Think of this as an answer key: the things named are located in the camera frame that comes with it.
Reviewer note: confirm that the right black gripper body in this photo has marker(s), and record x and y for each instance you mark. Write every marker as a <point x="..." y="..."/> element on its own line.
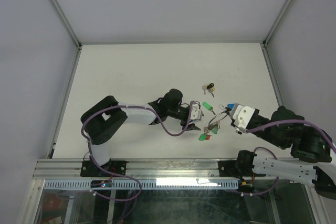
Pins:
<point x="258" y="120"/>

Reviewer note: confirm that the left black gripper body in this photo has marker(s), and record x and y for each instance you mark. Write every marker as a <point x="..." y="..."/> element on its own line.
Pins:
<point x="179" y="114"/>

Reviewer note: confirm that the blue tag key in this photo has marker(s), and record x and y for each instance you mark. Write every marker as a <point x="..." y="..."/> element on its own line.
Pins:
<point x="230" y="106"/>

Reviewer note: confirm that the silver keyring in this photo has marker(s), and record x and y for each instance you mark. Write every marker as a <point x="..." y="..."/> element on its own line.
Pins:
<point x="214" y="123"/>

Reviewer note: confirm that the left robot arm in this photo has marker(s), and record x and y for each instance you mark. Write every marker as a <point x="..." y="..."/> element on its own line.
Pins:
<point x="101" y="122"/>

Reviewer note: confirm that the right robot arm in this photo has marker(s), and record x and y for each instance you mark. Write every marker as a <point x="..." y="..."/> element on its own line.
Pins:
<point x="312" y="146"/>

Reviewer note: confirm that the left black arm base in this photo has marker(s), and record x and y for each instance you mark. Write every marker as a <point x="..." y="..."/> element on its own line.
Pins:
<point x="89" y="169"/>

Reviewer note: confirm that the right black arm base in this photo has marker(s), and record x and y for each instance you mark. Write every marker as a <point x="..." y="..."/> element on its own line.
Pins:
<point x="231" y="168"/>

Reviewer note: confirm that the yellow black tag key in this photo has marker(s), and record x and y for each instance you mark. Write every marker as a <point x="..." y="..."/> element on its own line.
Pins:
<point x="208" y="88"/>

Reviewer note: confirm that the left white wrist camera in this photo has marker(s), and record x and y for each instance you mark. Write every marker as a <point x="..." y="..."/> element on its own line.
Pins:
<point x="196" y="111"/>

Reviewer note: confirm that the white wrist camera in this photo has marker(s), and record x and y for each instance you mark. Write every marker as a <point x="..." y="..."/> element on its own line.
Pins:
<point x="241" y="116"/>
<point x="196" y="111"/>

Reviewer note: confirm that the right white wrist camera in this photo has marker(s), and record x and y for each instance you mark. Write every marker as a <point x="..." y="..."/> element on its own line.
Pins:
<point x="241" y="116"/>

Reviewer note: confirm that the grey slotted cable duct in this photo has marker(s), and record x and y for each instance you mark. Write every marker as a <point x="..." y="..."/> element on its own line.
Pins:
<point x="145" y="184"/>

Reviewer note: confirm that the aluminium mounting rail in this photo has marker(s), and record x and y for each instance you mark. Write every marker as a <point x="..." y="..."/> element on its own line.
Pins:
<point x="136" y="168"/>

